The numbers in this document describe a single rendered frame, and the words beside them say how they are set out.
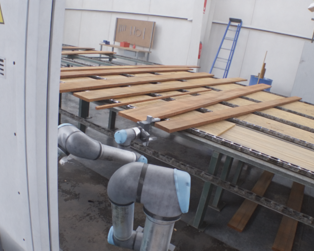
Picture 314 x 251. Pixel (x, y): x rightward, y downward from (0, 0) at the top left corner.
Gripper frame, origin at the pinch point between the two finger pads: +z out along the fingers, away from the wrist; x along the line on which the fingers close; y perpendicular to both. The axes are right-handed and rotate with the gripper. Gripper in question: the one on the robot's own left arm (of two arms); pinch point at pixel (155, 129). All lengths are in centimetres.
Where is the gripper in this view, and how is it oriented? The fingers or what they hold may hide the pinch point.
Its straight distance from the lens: 171.8
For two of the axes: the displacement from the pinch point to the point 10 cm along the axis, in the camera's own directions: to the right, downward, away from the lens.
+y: -7.1, -3.4, 6.2
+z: 6.9, -1.4, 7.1
